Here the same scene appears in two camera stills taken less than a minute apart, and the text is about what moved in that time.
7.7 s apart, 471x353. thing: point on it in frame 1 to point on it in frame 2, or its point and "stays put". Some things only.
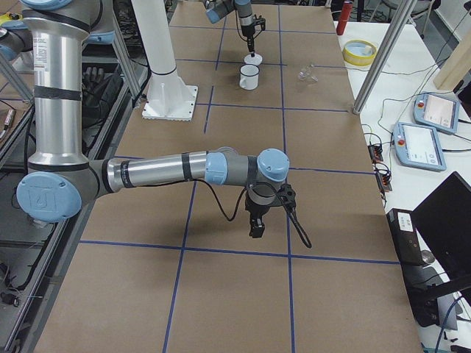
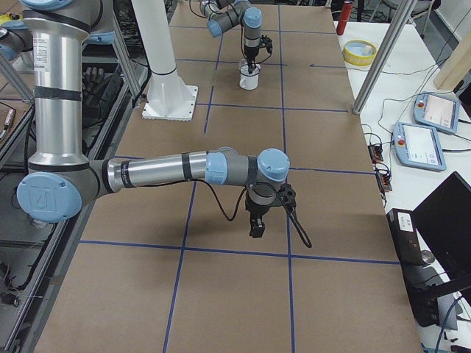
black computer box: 405,235 stays put
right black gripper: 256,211 stays put
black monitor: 444,221 stays put
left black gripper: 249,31 to 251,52
